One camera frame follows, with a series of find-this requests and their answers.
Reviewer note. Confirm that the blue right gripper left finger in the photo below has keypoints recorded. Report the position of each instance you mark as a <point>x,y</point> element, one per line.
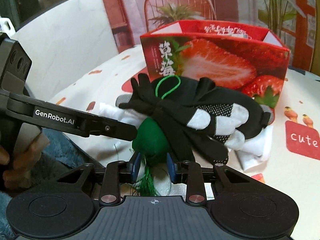
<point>135,166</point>

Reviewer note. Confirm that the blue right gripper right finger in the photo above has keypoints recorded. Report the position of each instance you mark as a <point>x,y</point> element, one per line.
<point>171,168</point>

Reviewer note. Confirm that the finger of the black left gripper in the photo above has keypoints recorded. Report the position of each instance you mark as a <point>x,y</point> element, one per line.
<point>64,119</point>

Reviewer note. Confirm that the green sachet with tassel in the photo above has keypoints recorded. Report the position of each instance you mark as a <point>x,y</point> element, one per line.
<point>151,142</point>

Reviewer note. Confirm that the black and white glove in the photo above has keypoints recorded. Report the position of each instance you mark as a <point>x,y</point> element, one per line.
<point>203,117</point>

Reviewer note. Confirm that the grey knitted cloth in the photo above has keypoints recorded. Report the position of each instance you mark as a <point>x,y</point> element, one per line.
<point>124,98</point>

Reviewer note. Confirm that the printed living room backdrop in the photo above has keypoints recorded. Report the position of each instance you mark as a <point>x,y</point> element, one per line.
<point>296,22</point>

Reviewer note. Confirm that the person's hand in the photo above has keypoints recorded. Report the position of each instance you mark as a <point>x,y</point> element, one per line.
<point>24,162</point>

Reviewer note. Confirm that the white patterned table cloth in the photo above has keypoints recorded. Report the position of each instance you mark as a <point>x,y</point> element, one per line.
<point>293,165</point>

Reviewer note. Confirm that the red strawberry cardboard box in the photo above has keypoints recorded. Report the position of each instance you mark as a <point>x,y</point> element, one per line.
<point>234,55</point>

